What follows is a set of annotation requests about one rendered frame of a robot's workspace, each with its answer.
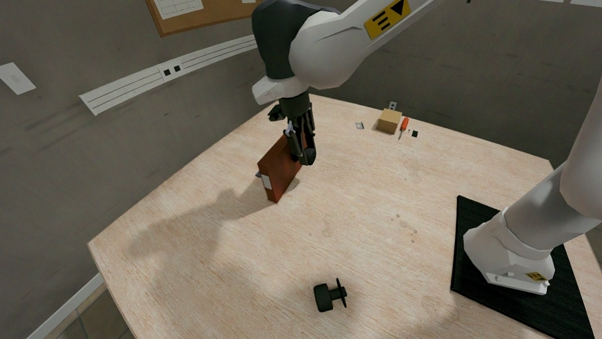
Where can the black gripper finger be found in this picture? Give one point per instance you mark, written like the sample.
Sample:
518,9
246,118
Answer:
296,142
308,130

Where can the brown cardboard box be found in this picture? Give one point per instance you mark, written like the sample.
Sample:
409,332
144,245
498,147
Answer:
388,121

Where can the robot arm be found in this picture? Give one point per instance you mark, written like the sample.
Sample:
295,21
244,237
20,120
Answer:
327,46

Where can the black door knob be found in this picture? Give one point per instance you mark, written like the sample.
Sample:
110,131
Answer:
310,153
324,296

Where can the orange-handled screwdriver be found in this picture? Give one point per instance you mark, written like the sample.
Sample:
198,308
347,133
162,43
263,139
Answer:
404,125

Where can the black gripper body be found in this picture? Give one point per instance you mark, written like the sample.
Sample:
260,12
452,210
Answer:
294,107

